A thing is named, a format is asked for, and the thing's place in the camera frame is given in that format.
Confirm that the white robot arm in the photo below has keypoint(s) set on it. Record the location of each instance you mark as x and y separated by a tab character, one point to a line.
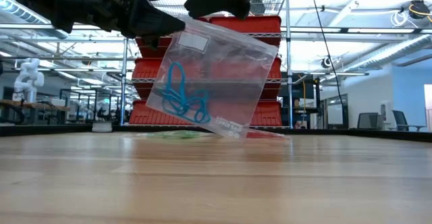
28	79

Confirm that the red rubber band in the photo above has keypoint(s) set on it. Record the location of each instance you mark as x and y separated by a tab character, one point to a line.
260	135

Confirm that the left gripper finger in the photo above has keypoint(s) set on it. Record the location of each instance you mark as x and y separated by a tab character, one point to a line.
148	36
158	18

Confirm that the clear plastic zip bag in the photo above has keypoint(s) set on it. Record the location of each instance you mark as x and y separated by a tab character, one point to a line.
229	82
162	135
266	134

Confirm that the wooden workbench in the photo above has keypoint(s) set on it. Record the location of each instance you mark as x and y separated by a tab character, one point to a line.
33	105

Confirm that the black aluminium table frame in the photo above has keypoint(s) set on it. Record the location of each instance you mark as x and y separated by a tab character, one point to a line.
337	132

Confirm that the dark office chair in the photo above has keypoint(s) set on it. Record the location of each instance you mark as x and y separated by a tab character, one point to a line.
400	117

